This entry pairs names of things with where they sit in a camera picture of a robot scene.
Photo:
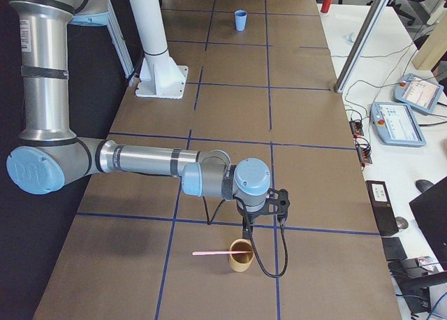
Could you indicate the orange black connector box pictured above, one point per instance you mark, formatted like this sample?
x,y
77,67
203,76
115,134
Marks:
x,y
356,127
364,153

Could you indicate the blue ribbed cup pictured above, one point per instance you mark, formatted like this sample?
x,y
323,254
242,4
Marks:
x,y
240,19

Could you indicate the near orange black connector box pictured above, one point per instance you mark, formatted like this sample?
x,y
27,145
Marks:
x,y
364,153

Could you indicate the aluminium frame post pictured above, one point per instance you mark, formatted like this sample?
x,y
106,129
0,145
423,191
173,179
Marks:
x,y
360,42

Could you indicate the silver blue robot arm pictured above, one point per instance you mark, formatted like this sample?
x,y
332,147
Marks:
x,y
52,155

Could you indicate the wooden beam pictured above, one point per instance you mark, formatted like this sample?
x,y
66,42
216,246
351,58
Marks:
x,y
433,48

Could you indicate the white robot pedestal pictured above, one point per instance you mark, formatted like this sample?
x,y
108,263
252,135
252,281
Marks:
x,y
160,77

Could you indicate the black computer mouse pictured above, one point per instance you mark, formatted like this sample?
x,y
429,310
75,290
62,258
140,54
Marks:
x,y
423,185

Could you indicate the near teach pendant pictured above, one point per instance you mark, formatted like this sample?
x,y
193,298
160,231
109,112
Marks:
x,y
396,124

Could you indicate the brown wooden cup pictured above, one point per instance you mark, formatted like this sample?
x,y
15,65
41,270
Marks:
x,y
242,259

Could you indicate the black monitor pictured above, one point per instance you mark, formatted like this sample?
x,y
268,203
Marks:
x,y
429,210

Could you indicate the far teach pendant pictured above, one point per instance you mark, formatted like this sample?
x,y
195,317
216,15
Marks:
x,y
420,93

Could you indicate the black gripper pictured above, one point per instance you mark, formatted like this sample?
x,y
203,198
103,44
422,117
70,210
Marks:
x,y
248,216

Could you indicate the teach pendant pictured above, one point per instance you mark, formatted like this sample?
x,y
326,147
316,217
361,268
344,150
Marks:
x,y
396,124
420,93

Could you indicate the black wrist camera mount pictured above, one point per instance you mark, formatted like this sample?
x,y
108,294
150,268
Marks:
x,y
277,204

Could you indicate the far orange black connector box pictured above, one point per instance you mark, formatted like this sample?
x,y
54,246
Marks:
x,y
356,127

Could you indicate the black box with label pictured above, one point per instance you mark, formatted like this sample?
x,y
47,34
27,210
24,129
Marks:
x,y
381,207

